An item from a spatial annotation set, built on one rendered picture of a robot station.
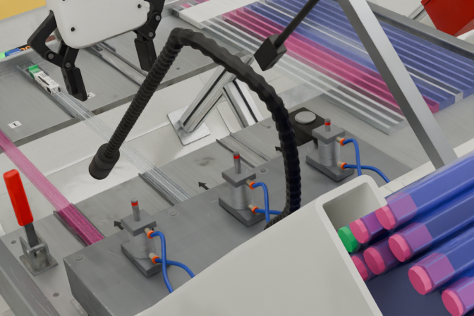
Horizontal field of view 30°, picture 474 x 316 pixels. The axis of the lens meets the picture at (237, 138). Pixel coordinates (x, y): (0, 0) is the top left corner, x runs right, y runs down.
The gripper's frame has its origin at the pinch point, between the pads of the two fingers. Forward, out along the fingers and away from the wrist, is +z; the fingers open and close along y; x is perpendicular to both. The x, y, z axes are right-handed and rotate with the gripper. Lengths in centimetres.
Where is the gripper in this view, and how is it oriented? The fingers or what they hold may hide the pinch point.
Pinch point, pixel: (113, 77)
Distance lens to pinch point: 103.7
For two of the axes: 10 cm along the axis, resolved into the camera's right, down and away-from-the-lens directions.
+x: -5.4, -2.4, 8.1
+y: 8.2, -3.7, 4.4
